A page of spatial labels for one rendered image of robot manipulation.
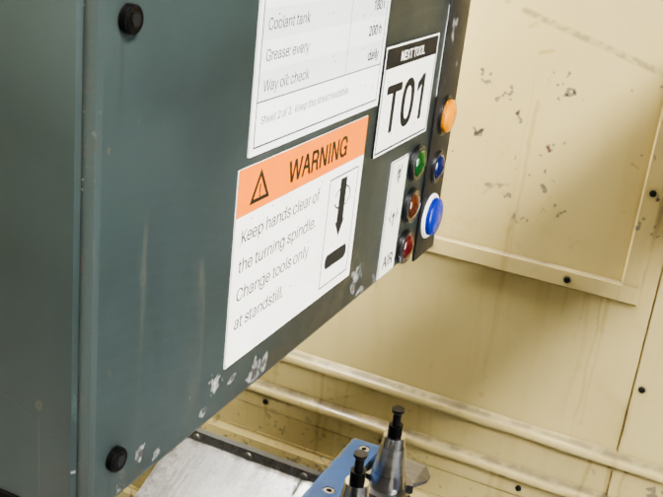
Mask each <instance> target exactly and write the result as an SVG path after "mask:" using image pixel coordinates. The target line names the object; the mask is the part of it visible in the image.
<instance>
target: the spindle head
mask: <svg viewBox="0 0 663 497"><path fill-rule="evenodd" d="M449 5H450V0H391V5H390V12H389V20H388V27H387V35H386V43H385V47H387V46H390V45H394V44H397V43H401V42H404V41H408V40H411V39H415V38H418V37H422V36H428V35H431V34H435V33H440V36H439V42H438V49H437V55H436V62H435V69H434V76H433V83H432V90H431V96H430V103H429V110H428V116H427V123H426V129H425V131H424V132H422V133H420V134H418V135H416V136H415V137H413V138H411V139H409V140H407V141H406V142H404V143H403V144H401V145H399V146H397V147H395V148H393V149H391V150H389V151H388V152H386V153H384V154H382V155H380V156H378V157H376V158H375V159H371V155H372V147H373V139H374V132H375V124H376V116H377V108H378V106H373V107H371V108H368V109H366V110H363V111H361V112H358V113H357V114H355V115H352V116H350V117H347V118H345V119H343V120H340V121H338V122H335V123H333V124H331V125H328V126H326V127H323V128H321V129H319V130H316V131H314V132H311V133H309V134H306V135H304V136H302V137H299V138H297V139H294V140H292V141H290V142H287V143H285V144H282V145H280V146H278V147H275V148H273V149H270V150H268V151H266V152H263V153H261V154H258V155H256V156H253V157H251V158H247V155H248V143H249V130H250V117H251V105H252V92H253V79H254V68H255V55H256V43H257V30H258V6H259V0H0V497H115V496H117V495H118V494H119V493H120V492H121V491H123V490H124V489H125V488H126V487H127V486H129V485H130V484H131V483H132V482H134V481H135V480H136V479H137V478H138V477H140V476H141V475H142V474H143V473H144V472H146V471H147V470H148V469H149V468H150V467H152V466H153V465H154V464H155V463H157V462H158V461H159V460H160V459H162V458H163V457H164V456H165V455H166V454H168V453H169V452H170V451H171V450H172V449H174V448H175V447H176V446H177V445H179V444H180V443H181V442H182V441H183V440H185V439H186V438H187V437H188V436H189V435H191V434H192V433H193V432H194V431H195V430H197V429H198V428H199V427H200V426H202V425H203V424H204V423H205V422H206V421H208V420H209V419H210V418H211V417H212V416H214V415H215V414H216V413H217V412H218V411H220V410H221V409H222V408H223V407H225V406H226V405H227V404H228V403H229V402H231V401H232V400H233V399H234V398H235V397H237V396H238V395H239V394H240V393H241V392H243V391H244V390H245V389H247V388H248V387H249V386H250V385H251V384H253V383H254V382H255V381H256V380H257V379H259V378H260V377H261V376H262V375H263V374H265V373H266V372H267V371H268V370H270V369H271V368H272V367H273V366H274V365H276V364H277V363H278V362H279V361H280V360H282V359H283V358H284V357H285V356H286V355H288V354H289V353H290V352H291V351H293V350H294V349H295V348H296V347H297V346H299V345H300V344H301V343H302V342H303V341H305V340H306V339H307V338H308V337H309V336H311V335H312V334H313V333H314V332H316V331H317V330H318V329H319V328H320V327H322V326H323V325H324V324H325V323H326V322H328V321H329V320H330V319H332V318H333V317H334V316H335V315H336V314H338V313H339V312H340V311H341V310H342V309H344V308H345V307H346V306H347V305H348V304H350V303H351V302H352V301H353V300H355V299H356V298H357V297H358V296H359V295H361V294H362V293H363V292H364V291H365V290H367V289H368V288H369V287H370V286H371V285H373V284H374V283H375V282H376V281H378V280H376V275H377V268H378V260H379V253H380V245H381V239H382V232H383V224H384V217H385V209H386V202H387V195H388V187H389V180H390V172H391V165H392V162H393V161H395V160H397V159H399V158H400V157H402V156H404V155H406V154H409V156H408V163H407V170H406V177H405V190H404V197H403V204H402V211H401V218H400V225H399V232H398V239H397V246H396V253H395V260H394V266H396V265H397V264H398V263H399V262H398V260H397V249H398V244H399V241H400V238H401V236H402V234H403V232H404V230H406V229H407V228H410V229H413V231H414V238H415V233H416V226H417V219H418V213H417V214H416V216H415V218H414V220H413V221H412V222H411V223H409V224H408V223H405V221H404V219H403V208H404V203H405V198H406V196H407V193H408V192H409V190H410V189H411V188H413V187H418V189H419V191H420V199H421V192H422V186H423V180H424V173H425V170H424V171H423V173H422V176H421V177H420V179H419V180H418V181H411V180H410V178H409V176H408V167H409V162H410V158H411V155H412V152H413V150H414V149H415V147H416V146H418V145H419V144H421V145H424V146H425V148H426V159H427V153H428V146H429V139H430V133H431V126H432V119H433V112H434V107H435V100H436V92H437V85H438V78H439V71H440V65H441V58H442V51H443V44H444V38H445V32H446V25H447V18H448V12H449ZM366 115H369V117H368V125H367V133H366V141H365V149H364V157H363V165H362V173H361V181H360V188H359V196H358V204H357V212H356V220H355V228H354V236H353V244H352V253H351V260H350V268H349V275H348V276H347V277H345V278H344V279H343V280H341V281H340V282H339V283H337V284H336V285H335V286H333V287H332V288H331V289H329V290H328V291H327V292H326V293H325V294H324V295H323V296H321V297H320V298H319V299H317V300H316V301H315V302H313V303H312V304H311V305H309V306H308V307H307V308H306V309H304V310H303V311H302V312H300V313H299V314H298V315H296V316H295V317H294V318H292V319H291V320H289V321H288V322H287V323H286V324H284V325H283V326H282V327H280V328H279V329H278V330H276V331H275V332H274V333H272V334H271V335H270V336H268V337H267V338H266V339H265V340H263V341H262V342H261V343H259V344H258V345H257V346H255V347H254V348H253V349H251V350H250V351H249V352H247V353H246V354H245V355H244V356H242V357H241V358H240V359H238V360H237V361H236V362H234V363H233V364H232V365H230V366H229V367H228V368H226V369H223V364H224V351H225V338H226V325H227V313H228V300H229V286H230V273H231V260H232V247H233V235H234V222H235V209H236V195H237V182H238V171H239V170H241V169H244V168H246V167H248V166H251V165H253V164H255V163H258V162H260V161H262V160H265V159H267V158H269V157H272V156H274V155H276V154H279V153H281V152H283V151H286V150H288V149H290V148H293V147H295V146H297V145H300V144H302V143H304V142H306V141H309V140H311V139H313V138H316V137H318V136H320V135H323V134H325V133H327V132H330V131H332V130H334V129H337V128H339V127H341V126H343V125H345V124H347V123H350V122H352V121H354V120H357V119H359V118H361V117H364V116H366Z"/></svg>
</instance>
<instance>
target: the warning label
mask: <svg viewBox="0 0 663 497"><path fill-rule="evenodd" d="M368 117H369V115H366V116H364V117H361V118H359V119H357V120H354V121H352V122H350V123H347V124H345V125H343V126H341V127H339V128H337V129H334V130H332V131H330V132H327V133H325V134H323V135H320V136H318V137H316V138H313V139H311V140H309V141H306V142H304V143H302V144H300V145H297V146H295V147H293V148H290V149H288V150H286V151H283V152H281V153H279V154H276V155H274V156H272V157H269V158H267V159H265V160H262V161H260V162H258V163H255V164H253V165H251V166H248V167H246V168H244V169H241V170H239V171H238V182H237V195H236V209H235V222H234V235H233V247H232V260H231V273H230V286H229V300H228V313H227V325H226V338H225V351H224V364H223V369H226V368H228V367H229V366H230V365H232V364H233V363H234V362H236V361H237V360H238V359H240V358H241V357H242V356H244V355H245V354H246V353H247V352H249V351H250V350H251V349H253V348H254V347H255V346H257V345H258V344H259V343H261V342H262V341H263V340H265V339H266V338H267V337H268V336H270V335H271V334H272V333H274V332H275V331H276V330H278V329H279V328H280V327H282V326H283V325H284V324H286V323H287V322H288V321H289V320H291V319H292V318H294V317H295V316H296V315H298V314H299V313H300V312H302V311H303V310H304V309H306V308H307V307H308V306H309V305H311V304H312V303H313V302H315V301H316V300H317V299H319V298H320V297H321V296H323V295H324V294H325V293H326V292H327V291H328V290H329V289H331V288H332V287H333V286H335V285H336V284H337V283H339V282H340V281H341V280H343V279H344V278H345V277H347V276H348V275H349V268H350V260H351V253H352V244H353V236H354V228H355V220H356V212H357V204H358V196H359V188H360V181H361V173H362V165H363V157H364V149H365V141H366V133H367V125H368Z"/></svg>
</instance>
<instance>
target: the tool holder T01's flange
mask: <svg viewBox="0 0 663 497"><path fill-rule="evenodd" d="M412 490H413V484H412V481H411V480H410V479H409V478H408V477H407V476H405V490H404V491H403V492H401V493H399V494H394V495H388V494H383V493H380V492H377V491H376V490H374V489H373V488H372V487H371V486H370V485H369V497H410V494H412Z"/></svg>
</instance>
